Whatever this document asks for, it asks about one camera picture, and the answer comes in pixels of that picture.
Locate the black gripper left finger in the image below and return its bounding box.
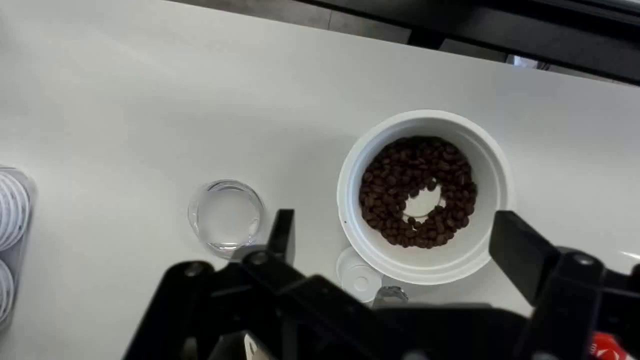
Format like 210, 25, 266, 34
123, 209, 374, 360

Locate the tray of white cups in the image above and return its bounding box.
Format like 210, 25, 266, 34
0, 165, 36, 330

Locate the white bowl of coffee beans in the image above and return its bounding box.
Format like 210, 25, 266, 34
333, 107, 516, 288

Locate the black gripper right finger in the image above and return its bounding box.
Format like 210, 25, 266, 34
490, 209, 640, 360

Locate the small clear plastic cup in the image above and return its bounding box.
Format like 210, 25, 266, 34
335, 247, 382, 301

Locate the clear plastic lid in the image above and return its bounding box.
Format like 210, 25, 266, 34
189, 180, 264, 258

